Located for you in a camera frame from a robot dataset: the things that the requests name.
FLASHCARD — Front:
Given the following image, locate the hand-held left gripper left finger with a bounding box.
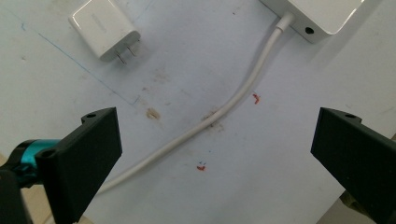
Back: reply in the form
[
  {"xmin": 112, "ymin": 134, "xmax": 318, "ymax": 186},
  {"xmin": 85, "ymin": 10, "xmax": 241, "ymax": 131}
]
[{"xmin": 35, "ymin": 106, "xmax": 123, "ymax": 224}]

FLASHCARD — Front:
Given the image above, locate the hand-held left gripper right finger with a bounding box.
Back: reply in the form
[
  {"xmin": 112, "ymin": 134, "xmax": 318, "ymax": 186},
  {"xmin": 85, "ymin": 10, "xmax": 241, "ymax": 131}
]
[{"xmin": 310, "ymin": 106, "xmax": 396, "ymax": 224}]

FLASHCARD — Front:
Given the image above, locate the white plug charger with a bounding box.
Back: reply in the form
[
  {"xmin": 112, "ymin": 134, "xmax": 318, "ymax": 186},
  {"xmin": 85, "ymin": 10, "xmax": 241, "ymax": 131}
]
[{"xmin": 68, "ymin": 0, "xmax": 142, "ymax": 65}]

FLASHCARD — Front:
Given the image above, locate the white power strip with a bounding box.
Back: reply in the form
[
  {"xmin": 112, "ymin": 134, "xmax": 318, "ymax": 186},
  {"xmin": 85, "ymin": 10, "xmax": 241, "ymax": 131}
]
[{"xmin": 260, "ymin": 0, "xmax": 366, "ymax": 45}]

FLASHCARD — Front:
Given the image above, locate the white power cable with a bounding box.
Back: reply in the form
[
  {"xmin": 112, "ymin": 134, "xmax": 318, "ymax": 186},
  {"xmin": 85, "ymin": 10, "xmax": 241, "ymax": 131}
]
[{"xmin": 96, "ymin": 11, "xmax": 296, "ymax": 195}]

